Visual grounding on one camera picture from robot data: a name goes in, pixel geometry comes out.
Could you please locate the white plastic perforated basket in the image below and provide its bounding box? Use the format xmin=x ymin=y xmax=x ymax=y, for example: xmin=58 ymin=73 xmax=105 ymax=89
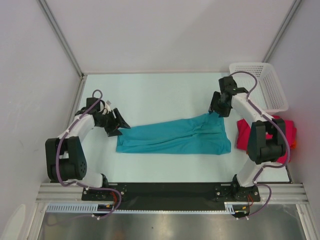
xmin=229 ymin=62 xmax=289 ymax=115

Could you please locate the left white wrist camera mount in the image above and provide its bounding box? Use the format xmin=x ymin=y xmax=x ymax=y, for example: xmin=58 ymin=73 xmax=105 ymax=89
xmin=100 ymin=100 xmax=112 ymax=115

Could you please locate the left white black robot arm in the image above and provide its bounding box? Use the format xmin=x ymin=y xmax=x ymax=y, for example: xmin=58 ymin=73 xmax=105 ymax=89
xmin=45 ymin=97 xmax=131 ymax=200

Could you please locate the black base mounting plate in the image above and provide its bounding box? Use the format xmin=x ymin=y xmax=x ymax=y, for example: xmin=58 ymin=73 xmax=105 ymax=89
xmin=81 ymin=181 xmax=262 ymax=211

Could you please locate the teal t shirt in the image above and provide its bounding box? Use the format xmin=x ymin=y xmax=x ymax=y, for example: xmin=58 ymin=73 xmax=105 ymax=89
xmin=116 ymin=113 xmax=232 ymax=155

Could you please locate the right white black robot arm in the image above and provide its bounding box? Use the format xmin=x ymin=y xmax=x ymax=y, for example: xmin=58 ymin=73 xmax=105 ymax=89
xmin=208 ymin=75 xmax=290 ymax=201

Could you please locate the folded orange t shirt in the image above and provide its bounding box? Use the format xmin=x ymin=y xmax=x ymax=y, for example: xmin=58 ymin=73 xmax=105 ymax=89
xmin=290 ymin=140 xmax=297 ymax=150

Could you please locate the folded red t shirt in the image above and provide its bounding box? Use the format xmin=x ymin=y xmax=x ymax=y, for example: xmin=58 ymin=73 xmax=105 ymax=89
xmin=236 ymin=115 xmax=297 ymax=165

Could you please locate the right aluminium corner post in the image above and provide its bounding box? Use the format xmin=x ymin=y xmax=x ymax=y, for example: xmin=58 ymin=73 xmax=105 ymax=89
xmin=262 ymin=0 xmax=304 ymax=63

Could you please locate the aluminium frame rail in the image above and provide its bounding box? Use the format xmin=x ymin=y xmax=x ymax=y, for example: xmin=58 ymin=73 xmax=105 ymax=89
xmin=35 ymin=183 xmax=309 ymax=205

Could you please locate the left aluminium corner post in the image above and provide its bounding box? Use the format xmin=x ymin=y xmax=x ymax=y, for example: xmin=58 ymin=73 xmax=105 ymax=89
xmin=36 ymin=0 xmax=84 ymax=79

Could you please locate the white slotted cable duct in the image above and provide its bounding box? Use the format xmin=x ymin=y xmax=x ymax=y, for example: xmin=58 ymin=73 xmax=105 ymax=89
xmin=46 ymin=202 xmax=249 ymax=215

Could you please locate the aluminium corner post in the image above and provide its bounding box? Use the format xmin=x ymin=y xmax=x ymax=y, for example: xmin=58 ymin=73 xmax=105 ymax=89
xmin=36 ymin=0 xmax=84 ymax=79
xmin=262 ymin=0 xmax=304 ymax=63

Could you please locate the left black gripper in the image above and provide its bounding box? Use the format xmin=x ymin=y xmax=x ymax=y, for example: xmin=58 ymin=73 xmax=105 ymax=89
xmin=96 ymin=108 xmax=130 ymax=137

